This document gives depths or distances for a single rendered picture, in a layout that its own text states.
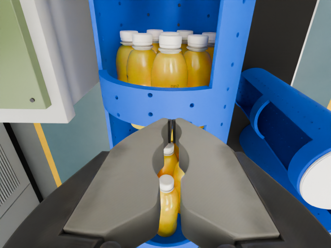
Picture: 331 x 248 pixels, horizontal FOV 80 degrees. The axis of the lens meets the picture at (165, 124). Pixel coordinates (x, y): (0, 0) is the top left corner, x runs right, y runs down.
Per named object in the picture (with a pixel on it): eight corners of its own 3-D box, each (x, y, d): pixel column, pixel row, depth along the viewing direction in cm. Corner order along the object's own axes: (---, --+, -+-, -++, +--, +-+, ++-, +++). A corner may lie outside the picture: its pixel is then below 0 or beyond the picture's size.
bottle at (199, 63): (198, 137, 43) (210, 46, 34) (170, 129, 46) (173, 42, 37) (209, 123, 49) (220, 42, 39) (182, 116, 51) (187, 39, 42)
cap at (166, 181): (173, 190, 48) (173, 185, 48) (157, 189, 49) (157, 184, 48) (174, 178, 52) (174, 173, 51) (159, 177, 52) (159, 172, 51)
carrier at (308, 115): (264, 59, 130) (224, 80, 138) (394, 125, 54) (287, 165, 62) (277, 94, 142) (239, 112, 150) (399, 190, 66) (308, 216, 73)
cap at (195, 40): (204, 45, 36) (205, 34, 35) (183, 43, 38) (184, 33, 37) (210, 43, 39) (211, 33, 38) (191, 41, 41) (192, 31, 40)
